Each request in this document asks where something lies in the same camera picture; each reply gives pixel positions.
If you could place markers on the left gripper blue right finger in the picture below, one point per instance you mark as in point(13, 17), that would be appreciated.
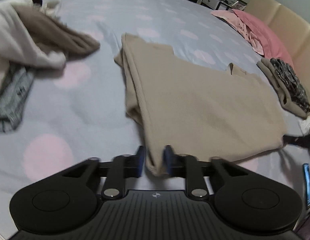
point(168, 159)

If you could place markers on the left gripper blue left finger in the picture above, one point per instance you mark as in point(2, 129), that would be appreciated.
point(139, 161)

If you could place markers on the beige knit sweater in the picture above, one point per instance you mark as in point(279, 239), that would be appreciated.
point(197, 110)

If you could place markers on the polka dot bed sheet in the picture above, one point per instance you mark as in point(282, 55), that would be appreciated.
point(67, 171)

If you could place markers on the olive folded garment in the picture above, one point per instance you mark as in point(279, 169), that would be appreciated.
point(284, 97)

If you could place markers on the grey patterned garment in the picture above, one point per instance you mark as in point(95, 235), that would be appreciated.
point(13, 96)

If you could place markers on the dark patterned garment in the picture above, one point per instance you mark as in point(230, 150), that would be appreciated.
point(288, 77)

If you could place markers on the pink pillow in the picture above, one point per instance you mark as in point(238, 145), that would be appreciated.
point(271, 44)

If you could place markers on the pink shirt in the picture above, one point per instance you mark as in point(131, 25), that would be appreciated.
point(236, 23)

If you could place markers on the brown garment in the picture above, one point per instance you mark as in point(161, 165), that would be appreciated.
point(50, 34)

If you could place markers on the white nightstand box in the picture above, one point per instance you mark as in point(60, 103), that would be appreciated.
point(212, 4)

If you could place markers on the white garment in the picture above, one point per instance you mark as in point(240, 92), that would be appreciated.
point(16, 44)

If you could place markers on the beige padded headboard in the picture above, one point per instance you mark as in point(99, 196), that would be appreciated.
point(292, 30)

